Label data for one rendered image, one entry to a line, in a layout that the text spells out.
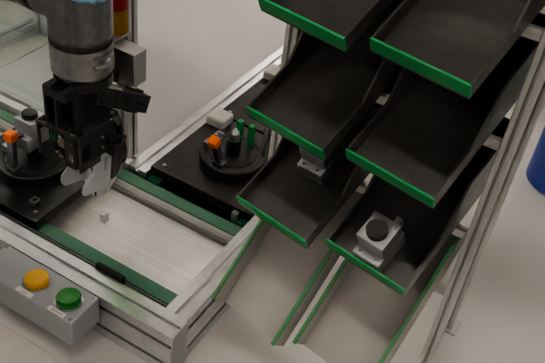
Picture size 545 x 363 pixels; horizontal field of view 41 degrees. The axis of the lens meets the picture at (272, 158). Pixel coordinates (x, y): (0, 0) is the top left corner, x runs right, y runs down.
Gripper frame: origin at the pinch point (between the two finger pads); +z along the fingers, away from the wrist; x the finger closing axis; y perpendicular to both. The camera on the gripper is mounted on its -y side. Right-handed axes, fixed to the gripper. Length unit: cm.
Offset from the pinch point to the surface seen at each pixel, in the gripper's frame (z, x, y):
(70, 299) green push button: 26.0, -5.8, 1.9
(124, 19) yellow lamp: -5.9, -21.6, -31.5
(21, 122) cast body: 15.1, -35.2, -18.0
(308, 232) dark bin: 3.4, 26.9, -13.2
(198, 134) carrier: 26, -16, -48
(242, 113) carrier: 26, -13, -61
